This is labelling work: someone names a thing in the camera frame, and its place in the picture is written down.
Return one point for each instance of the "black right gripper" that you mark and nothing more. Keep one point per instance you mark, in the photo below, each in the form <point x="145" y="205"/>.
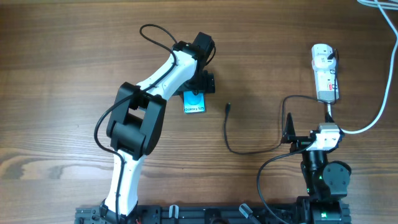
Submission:
<point x="290" y="136"/>

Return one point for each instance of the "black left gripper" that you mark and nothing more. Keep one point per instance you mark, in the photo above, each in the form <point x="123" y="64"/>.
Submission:
<point x="207" y="84"/>

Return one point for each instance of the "blue Galaxy smartphone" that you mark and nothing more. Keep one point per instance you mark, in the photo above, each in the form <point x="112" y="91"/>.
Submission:
<point x="193" y="103"/>

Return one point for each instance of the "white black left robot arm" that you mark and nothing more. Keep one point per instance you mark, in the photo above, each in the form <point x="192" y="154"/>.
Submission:
<point x="137" y="116"/>

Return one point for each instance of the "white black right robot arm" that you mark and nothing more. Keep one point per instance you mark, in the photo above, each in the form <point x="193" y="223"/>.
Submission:
<point x="327" y="182"/>

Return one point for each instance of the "white USB charger plug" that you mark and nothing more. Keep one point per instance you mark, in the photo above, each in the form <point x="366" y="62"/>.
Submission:
<point x="322" y="62"/>

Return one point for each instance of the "white power strip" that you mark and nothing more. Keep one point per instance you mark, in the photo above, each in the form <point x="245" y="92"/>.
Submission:
<point x="326" y="83"/>

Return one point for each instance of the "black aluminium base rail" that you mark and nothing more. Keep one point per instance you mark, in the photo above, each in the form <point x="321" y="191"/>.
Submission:
<point x="290" y="213"/>

